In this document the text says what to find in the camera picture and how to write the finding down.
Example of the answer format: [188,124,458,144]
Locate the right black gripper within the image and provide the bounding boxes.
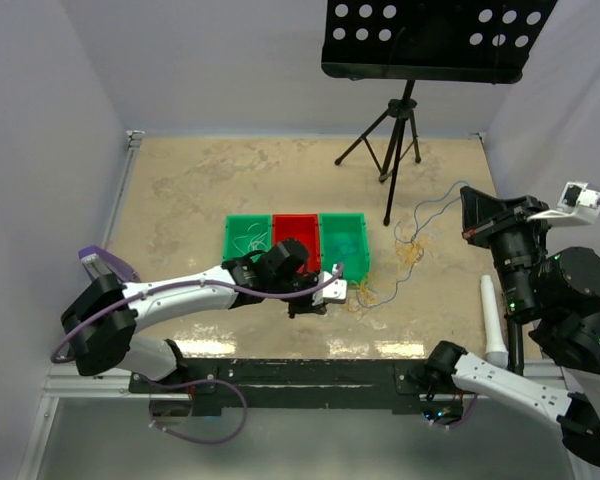
[457,183,552,313]

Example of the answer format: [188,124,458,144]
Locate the red plastic bin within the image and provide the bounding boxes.
[272,214,321,271]

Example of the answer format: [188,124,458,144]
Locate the green plastic bin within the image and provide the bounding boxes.
[223,215,272,260]
[319,213,371,284]

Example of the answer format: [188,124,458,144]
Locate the white cable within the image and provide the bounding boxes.
[232,222,270,256]

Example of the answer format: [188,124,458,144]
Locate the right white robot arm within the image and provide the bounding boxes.
[422,182,600,467]

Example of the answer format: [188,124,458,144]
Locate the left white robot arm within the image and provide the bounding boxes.
[51,238,347,392]

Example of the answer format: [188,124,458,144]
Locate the black microphone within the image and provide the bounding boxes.
[506,319,524,376]

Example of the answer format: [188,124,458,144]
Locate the white microphone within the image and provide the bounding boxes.
[480,275,508,369]

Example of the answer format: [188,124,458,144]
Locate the black music stand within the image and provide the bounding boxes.
[320,0,560,226]

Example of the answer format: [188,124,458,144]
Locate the purple holder block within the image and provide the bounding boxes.
[78,245,140,282]

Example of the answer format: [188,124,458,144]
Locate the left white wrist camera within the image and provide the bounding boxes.
[312,263,348,306]

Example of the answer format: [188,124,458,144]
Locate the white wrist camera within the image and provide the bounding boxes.
[527,181,600,227]
[312,263,348,306]

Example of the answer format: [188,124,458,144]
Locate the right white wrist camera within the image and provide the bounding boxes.
[527,181,600,227]

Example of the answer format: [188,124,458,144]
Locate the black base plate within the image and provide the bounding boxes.
[129,359,473,424]

